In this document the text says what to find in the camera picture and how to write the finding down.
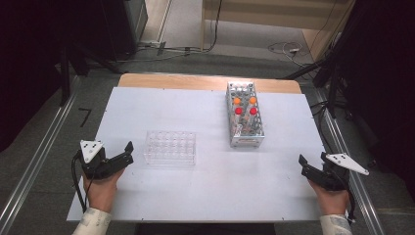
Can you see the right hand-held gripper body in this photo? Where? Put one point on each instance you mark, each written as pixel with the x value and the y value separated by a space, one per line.
pixel 332 179

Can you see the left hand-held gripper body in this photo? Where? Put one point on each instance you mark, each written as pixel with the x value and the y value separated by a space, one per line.
pixel 93 169

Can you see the clear acrylic tube rack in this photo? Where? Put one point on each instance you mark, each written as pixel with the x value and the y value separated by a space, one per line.
pixel 169 147

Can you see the metal tube rack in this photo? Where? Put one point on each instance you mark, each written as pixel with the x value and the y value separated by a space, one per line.
pixel 248 140

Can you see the red-capped tube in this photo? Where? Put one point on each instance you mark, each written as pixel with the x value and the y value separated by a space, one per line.
pixel 253 111
pixel 239 111

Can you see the person's right hand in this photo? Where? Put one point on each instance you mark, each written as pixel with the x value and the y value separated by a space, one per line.
pixel 334 202

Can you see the person's left hand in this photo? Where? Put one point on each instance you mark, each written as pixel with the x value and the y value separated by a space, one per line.
pixel 101 192

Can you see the black stand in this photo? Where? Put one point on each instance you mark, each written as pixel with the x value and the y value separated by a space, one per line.
pixel 332 88
pixel 65 78

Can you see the white board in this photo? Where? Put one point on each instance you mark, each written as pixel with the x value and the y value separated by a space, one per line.
pixel 202 189

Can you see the orange-capped tube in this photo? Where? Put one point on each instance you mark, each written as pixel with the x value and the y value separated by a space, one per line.
pixel 237 101
pixel 253 100

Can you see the wooden table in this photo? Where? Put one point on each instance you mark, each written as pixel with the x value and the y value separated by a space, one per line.
pixel 182 81

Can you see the dark curtain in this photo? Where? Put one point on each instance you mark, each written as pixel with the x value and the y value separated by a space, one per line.
pixel 385 81
pixel 29 65

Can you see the black cabinet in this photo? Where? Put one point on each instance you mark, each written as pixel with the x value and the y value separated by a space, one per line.
pixel 130 26

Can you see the light wooden furniture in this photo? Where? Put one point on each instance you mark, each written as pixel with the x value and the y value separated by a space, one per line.
pixel 261 19

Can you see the metal floor rail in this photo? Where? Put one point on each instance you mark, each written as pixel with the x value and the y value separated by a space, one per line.
pixel 355 196
pixel 39 147

